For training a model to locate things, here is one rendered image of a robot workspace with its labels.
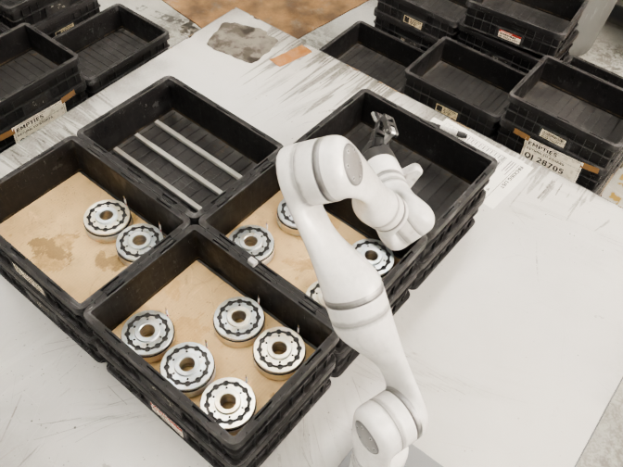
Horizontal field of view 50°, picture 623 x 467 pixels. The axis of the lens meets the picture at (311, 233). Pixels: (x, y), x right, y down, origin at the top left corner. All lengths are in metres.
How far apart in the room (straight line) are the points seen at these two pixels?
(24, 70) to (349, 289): 1.89
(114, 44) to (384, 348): 2.10
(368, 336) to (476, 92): 1.84
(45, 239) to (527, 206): 1.21
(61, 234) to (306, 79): 0.93
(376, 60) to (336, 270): 2.07
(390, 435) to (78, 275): 0.77
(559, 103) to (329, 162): 1.78
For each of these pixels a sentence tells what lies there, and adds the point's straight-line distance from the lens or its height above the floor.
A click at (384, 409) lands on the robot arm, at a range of 1.06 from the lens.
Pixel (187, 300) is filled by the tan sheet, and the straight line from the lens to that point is 1.42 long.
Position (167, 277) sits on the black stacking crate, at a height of 0.85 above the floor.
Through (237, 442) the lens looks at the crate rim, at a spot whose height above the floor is 0.93.
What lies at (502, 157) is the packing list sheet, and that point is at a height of 0.70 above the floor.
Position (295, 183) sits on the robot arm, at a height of 1.35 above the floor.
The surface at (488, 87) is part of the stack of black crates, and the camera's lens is 2.75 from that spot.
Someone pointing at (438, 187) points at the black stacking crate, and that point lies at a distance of 1.66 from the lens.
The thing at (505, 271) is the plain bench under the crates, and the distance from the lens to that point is 1.71.
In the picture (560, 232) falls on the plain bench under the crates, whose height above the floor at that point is 0.70.
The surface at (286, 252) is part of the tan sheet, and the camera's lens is 1.49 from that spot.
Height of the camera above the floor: 2.02
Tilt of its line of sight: 51 degrees down
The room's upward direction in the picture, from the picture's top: 4 degrees clockwise
